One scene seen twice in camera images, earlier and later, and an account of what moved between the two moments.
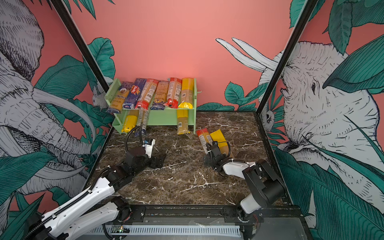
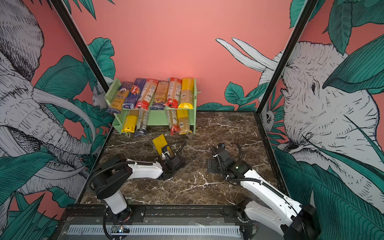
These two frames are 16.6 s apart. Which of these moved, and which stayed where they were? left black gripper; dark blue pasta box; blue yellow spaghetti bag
Moved: left black gripper
Stayed: blue yellow spaghetti bag; dark blue pasta box
